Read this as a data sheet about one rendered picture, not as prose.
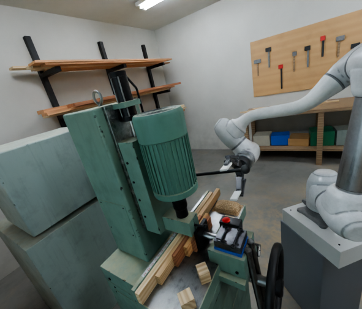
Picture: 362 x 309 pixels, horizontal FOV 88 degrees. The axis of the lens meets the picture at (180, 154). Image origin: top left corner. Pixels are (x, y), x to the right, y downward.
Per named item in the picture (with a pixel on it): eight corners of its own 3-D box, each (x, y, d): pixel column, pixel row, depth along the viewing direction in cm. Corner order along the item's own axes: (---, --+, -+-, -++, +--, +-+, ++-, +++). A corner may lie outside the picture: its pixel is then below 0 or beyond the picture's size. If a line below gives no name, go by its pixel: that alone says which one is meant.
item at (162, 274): (162, 285, 66) (158, 278, 65) (157, 283, 67) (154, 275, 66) (220, 194, 110) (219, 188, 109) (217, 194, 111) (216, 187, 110)
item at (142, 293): (143, 305, 61) (138, 295, 60) (138, 302, 62) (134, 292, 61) (214, 199, 107) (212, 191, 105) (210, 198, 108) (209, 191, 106)
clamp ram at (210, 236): (214, 255, 72) (211, 237, 69) (197, 249, 76) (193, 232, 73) (222, 238, 79) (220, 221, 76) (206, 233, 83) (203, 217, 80)
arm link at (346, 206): (348, 217, 93) (380, 254, 74) (311, 214, 98) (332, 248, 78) (397, 39, 67) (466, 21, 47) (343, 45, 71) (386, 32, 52)
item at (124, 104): (129, 121, 67) (114, 70, 61) (115, 123, 71) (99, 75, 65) (144, 116, 73) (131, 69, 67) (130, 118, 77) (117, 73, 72)
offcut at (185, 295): (179, 301, 60) (176, 293, 59) (191, 295, 61) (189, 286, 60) (184, 314, 56) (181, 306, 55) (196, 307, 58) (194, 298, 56)
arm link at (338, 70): (318, 71, 86) (332, 70, 74) (359, 34, 78) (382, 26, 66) (338, 91, 87) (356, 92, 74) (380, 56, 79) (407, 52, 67)
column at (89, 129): (147, 264, 88) (91, 109, 63) (117, 249, 100) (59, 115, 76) (174, 230, 105) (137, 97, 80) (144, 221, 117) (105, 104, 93)
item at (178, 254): (177, 267, 72) (174, 256, 70) (174, 265, 72) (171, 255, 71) (204, 225, 89) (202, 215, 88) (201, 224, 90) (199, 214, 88)
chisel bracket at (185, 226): (193, 240, 76) (188, 224, 73) (165, 232, 84) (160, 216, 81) (201, 227, 81) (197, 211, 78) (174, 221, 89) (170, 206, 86)
